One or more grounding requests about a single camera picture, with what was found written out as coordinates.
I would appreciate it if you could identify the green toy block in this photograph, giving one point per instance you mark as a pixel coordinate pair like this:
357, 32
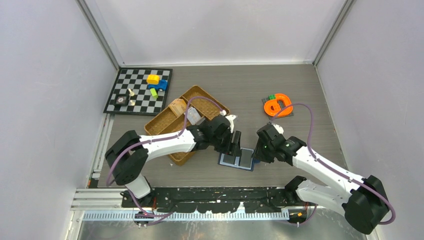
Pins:
154, 93

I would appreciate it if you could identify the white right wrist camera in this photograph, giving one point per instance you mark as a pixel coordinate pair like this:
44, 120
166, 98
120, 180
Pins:
278, 128

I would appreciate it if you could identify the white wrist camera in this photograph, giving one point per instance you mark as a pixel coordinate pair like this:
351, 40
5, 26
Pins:
278, 128
231, 118

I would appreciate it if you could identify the black VIP credit card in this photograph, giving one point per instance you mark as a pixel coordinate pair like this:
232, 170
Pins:
228, 159

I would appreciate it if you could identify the blue toy car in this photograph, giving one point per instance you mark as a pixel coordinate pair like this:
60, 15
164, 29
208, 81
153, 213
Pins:
161, 86

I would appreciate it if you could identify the metal chess pawn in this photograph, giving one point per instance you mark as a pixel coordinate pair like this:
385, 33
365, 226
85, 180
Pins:
130, 92

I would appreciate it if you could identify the blue leather card holder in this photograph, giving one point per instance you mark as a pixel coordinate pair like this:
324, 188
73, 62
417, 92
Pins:
236, 165

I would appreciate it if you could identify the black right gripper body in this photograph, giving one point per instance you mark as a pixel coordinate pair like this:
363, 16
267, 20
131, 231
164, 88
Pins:
264, 152

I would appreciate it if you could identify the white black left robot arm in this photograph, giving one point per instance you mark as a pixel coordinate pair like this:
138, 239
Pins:
127, 157

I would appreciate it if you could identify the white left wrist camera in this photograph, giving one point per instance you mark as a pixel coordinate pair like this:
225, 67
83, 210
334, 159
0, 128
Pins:
231, 118

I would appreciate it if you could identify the yellow toy block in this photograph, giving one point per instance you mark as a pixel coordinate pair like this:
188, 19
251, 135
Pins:
153, 79

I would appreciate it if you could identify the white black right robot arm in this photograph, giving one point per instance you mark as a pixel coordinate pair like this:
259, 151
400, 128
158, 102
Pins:
361, 200

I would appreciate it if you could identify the black mounting rail base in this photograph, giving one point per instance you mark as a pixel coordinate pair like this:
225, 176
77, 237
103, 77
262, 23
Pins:
219, 199

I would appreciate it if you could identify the silver credit card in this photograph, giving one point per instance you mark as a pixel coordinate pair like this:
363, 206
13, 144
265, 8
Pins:
193, 115

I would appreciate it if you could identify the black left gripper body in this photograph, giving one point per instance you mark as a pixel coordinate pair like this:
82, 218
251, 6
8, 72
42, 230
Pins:
221, 144

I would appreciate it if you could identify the black square chess piece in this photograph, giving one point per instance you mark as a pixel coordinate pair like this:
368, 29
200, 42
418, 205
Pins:
121, 100

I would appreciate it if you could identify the black white checkerboard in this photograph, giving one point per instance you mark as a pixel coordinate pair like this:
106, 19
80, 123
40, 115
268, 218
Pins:
142, 103

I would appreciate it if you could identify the grey base plate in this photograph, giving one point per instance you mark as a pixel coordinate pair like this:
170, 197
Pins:
269, 104

